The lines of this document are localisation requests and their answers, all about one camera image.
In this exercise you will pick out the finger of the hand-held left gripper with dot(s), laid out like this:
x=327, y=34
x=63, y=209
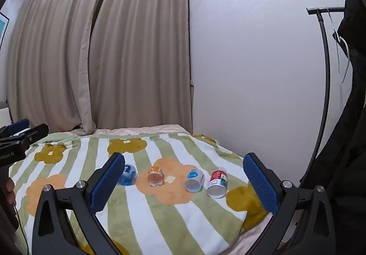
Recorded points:
x=19, y=126
x=37, y=131

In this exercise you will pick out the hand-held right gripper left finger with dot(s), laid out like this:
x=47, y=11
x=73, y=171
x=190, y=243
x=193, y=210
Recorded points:
x=107, y=182

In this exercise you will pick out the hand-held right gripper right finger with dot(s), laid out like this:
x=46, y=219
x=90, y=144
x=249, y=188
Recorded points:
x=260, y=183

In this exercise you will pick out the blue plastic cup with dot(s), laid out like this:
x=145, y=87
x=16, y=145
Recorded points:
x=127, y=175

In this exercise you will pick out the white cup with red label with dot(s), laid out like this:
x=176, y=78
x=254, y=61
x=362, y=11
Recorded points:
x=217, y=182

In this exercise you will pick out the orange plastic cup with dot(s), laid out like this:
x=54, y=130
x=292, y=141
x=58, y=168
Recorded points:
x=155, y=176

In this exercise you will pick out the white cup with blue label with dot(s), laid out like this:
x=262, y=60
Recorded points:
x=194, y=180

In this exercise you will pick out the person's left hand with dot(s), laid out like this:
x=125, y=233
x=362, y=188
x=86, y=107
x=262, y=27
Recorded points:
x=11, y=192

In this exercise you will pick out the white furniture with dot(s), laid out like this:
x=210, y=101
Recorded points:
x=5, y=116

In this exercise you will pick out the striped floral blanket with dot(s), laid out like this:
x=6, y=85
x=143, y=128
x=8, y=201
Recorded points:
x=160, y=215

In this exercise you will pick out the beige curtain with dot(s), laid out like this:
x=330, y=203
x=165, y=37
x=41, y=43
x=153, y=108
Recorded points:
x=51, y=57
x=143, y=52

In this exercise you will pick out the dark hanging garment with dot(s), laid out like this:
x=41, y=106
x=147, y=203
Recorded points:
x=348, y=143

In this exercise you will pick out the black clothes rack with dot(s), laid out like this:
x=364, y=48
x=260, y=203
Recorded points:
x=326, y=72

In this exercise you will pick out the white clothes hanger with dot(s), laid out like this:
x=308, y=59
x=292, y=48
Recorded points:
x=346, y=49

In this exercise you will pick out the framed wall picture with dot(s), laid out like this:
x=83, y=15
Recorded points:
x=2, y=29

